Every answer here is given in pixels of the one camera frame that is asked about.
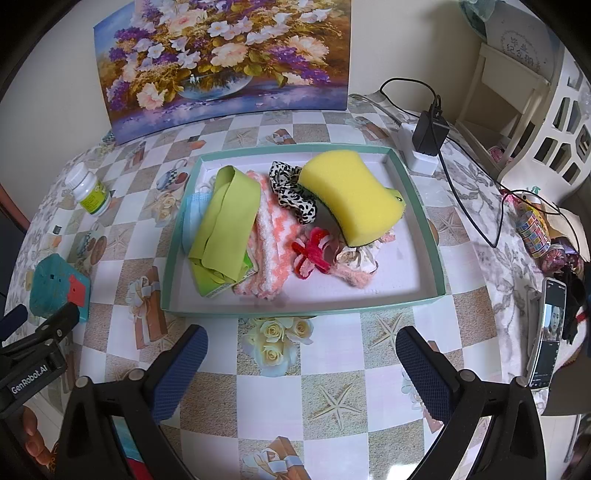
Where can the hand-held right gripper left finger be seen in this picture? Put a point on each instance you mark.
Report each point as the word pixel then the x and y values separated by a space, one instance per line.
pixel 182 369

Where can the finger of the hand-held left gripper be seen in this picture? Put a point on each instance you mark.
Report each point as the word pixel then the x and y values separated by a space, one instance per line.
pixel 55 325
pixel 13 321

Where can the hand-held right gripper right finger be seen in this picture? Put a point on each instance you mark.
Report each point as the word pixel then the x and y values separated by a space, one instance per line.
pixel 422 369

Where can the shallow teal cardboard box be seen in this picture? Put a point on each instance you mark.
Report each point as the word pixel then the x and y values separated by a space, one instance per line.
pixel 406 277

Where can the pink fuzzy scrunchie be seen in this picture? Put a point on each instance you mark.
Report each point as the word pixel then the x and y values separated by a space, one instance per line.
pixel 362 279

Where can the blue face mask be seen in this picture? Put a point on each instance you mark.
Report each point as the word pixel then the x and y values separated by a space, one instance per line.
pixel 194 217

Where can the lime green cloth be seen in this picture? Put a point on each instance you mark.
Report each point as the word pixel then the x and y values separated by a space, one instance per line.
pixel 221 221

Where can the pink zigzag fleece cloth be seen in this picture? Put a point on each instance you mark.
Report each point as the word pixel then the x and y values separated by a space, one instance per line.
pixel 272 240

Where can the red pink pipe-cleaner flower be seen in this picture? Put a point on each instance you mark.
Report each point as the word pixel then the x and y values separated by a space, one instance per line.
pixel 314 251

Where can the yellow sponge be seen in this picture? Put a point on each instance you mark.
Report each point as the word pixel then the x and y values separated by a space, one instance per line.
pixel 351 194

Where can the leopard print scrunchie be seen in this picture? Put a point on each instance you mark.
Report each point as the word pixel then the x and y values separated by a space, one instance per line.
pixel 295 203

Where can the person's left hand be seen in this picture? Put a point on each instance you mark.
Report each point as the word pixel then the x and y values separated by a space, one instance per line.
pixel 34 438

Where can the teal block with red patch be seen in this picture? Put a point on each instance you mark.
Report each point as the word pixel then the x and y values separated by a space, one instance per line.
pixel 55 286

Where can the grey floral tablecloth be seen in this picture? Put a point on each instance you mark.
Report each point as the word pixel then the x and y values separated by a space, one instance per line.
pixel 508 286

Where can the smartphone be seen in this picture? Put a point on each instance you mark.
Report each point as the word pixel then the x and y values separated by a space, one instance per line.
pixel 549 332

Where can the white pill bottle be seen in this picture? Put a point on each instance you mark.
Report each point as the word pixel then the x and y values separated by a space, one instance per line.
pixel 85 182

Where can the pink patterned jar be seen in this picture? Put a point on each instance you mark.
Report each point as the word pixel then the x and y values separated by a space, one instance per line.
pixel 554 258

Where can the colourful puzzle cylinder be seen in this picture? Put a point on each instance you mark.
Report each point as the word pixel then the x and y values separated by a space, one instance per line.
pixel 531 230

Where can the small white figurine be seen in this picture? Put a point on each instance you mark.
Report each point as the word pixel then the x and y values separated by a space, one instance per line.
pixel 531 199

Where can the white power strip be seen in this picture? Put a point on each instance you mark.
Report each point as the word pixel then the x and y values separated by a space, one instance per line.
pixel 422 165

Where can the small pink object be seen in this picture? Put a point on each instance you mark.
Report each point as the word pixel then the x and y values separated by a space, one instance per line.
pixel 496 152

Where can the black power adapter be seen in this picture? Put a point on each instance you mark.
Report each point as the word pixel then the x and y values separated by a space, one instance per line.
pixel 429 131

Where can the flower bouquet painting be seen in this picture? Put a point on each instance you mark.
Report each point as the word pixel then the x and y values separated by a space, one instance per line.
pixel 221 60

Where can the grey printed bag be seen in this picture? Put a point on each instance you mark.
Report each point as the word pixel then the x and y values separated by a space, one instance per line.
pixel 517 41

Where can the teal cloth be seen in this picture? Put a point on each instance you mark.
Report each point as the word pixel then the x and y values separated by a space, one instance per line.
pixel 475 10

